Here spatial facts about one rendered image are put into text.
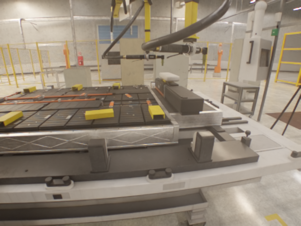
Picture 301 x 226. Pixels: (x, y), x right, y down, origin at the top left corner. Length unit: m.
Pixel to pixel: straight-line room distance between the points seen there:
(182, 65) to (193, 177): 5.20
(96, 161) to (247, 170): 0.70
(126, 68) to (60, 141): 4.80
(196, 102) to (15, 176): 0.98
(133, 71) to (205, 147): 4.96
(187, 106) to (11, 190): 0.96
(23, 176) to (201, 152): 0.79
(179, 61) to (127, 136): 5.06
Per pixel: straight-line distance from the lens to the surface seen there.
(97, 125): 0.86
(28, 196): 0.85
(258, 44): 3.52
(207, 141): 0.72
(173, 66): 5.65
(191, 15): 0.99
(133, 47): 5.51
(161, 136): 0.83
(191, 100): 0.96
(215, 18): 0.54
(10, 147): 1.03
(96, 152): 0.66
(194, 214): 1.29
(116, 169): 0.72
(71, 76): 5.61
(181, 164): 0.74
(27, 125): 1.02
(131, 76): 5.53
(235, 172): 0.85
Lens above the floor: 1.34
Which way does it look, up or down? 20 degrees down
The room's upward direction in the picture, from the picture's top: straight up
